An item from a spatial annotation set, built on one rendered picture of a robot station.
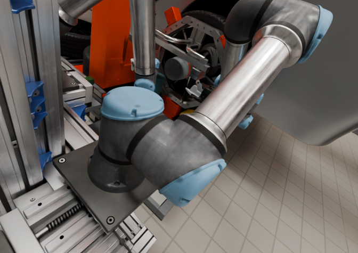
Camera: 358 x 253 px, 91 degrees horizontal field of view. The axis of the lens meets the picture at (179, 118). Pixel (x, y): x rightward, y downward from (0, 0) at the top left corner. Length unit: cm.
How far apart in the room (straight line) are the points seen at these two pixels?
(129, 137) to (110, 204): 19
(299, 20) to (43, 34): 50
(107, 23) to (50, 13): 78
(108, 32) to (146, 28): 61
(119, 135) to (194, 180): 15
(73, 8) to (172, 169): 66
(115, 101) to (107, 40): 90
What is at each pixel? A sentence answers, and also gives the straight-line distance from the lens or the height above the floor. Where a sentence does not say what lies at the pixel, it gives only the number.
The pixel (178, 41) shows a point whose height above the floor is 100.
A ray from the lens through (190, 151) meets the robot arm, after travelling 29.
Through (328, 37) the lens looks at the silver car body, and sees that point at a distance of 124.
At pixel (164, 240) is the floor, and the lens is 135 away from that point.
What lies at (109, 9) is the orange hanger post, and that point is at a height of 102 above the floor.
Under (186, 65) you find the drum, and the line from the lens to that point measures 109.
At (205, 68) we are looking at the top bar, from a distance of 93.
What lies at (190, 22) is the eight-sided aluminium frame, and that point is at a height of 110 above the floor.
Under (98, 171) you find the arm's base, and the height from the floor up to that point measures 86.
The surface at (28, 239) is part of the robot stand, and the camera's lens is 50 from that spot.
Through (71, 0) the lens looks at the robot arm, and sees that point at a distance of 79.
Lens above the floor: 124
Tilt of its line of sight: 35 degrees down
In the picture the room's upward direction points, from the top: 24 degrees clockwise
